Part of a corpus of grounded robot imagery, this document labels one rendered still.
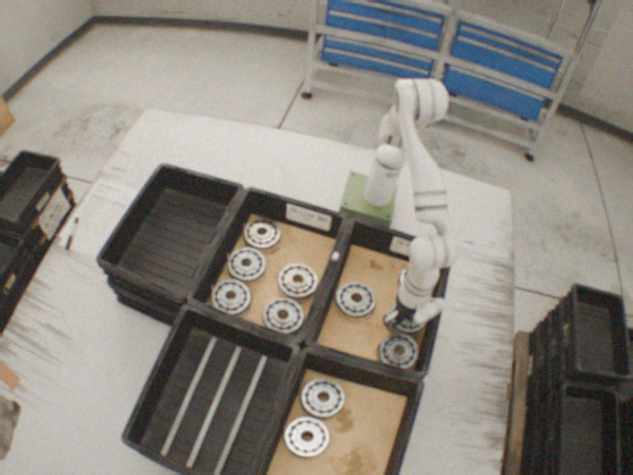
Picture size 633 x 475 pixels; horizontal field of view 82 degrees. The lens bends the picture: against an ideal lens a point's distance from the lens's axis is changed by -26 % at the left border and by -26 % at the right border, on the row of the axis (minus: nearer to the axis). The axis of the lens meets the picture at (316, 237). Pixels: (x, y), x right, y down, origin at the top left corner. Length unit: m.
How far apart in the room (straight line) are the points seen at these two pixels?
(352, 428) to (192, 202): 0.82
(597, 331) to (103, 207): 2.04
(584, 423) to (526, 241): 1.29
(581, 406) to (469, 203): 0.99
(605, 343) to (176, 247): 1.71
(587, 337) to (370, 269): 1.08
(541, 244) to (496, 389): 1.57
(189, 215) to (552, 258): 2.10
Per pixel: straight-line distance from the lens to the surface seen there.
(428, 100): 0.93
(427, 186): 0.92
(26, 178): 2.36
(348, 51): 3.00
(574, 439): 1.93
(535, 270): 2.70
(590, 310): 2.08
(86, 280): 1.53
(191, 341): 1.20
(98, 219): 1.67
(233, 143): 1.81
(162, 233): 1.39
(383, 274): 1.31
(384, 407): 1.15
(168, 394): 1.15
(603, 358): 2.01
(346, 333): 1.21
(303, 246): 1.33
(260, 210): 1.37
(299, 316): 1.18
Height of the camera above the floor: 1.91
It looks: 53 degrees down
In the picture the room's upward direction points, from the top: 8 degrees clockwise
